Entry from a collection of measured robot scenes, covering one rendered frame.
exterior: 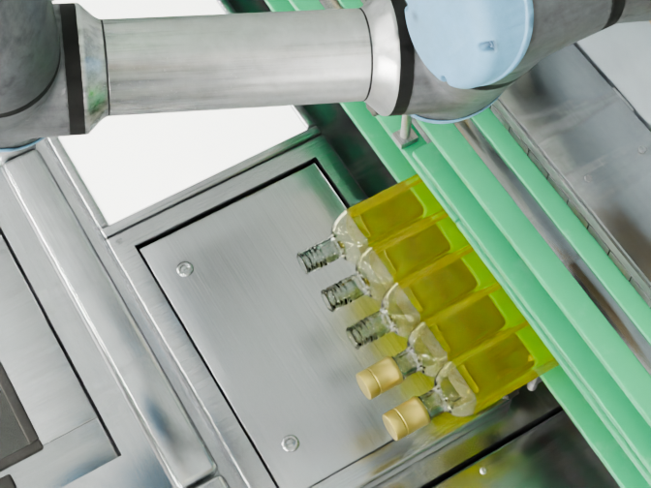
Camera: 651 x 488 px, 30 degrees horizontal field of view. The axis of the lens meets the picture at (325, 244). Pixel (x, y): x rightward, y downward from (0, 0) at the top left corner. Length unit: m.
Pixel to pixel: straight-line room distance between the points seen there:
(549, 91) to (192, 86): 0.51
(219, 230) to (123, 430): 0.30
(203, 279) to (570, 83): 0.54
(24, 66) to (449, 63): 0.34
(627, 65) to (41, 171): 0.81
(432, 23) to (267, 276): 0.66
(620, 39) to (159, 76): 0.57
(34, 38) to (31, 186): 0.77
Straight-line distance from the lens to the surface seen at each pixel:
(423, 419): 1.38
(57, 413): 1.61
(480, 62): 0.99
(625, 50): 1.42
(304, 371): 1.55
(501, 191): 1.37
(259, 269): 1.61
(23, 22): 0.96
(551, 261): 1.34
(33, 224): 1.70
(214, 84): 1.08
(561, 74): 1.46
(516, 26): 0.99
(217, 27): 1.09
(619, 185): 1.38
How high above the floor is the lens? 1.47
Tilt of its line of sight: 14 degrees down
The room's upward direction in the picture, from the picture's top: 117 degrees counter-clockwise
